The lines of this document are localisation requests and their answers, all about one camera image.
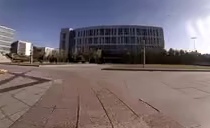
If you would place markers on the small pale building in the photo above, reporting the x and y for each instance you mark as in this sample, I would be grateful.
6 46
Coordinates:
21 48

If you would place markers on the white slatted building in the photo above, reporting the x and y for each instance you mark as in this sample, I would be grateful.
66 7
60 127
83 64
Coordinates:
1 38

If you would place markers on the dense dark tree row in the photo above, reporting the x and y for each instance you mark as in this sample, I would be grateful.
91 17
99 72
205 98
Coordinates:
179 56

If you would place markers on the grey-brown paved ground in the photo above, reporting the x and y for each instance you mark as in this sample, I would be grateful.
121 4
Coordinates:
126 90

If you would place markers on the grass strip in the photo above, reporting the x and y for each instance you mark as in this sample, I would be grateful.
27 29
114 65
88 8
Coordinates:
166 66

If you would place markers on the row of trees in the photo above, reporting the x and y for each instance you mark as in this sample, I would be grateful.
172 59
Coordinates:
83 56

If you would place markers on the large curved glass building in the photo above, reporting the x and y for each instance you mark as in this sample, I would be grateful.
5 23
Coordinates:
116 38

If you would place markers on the floodlight mast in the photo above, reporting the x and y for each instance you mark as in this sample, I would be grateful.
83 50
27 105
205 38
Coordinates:
194 43

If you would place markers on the thin pole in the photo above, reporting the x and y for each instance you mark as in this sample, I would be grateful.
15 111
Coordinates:
143 53

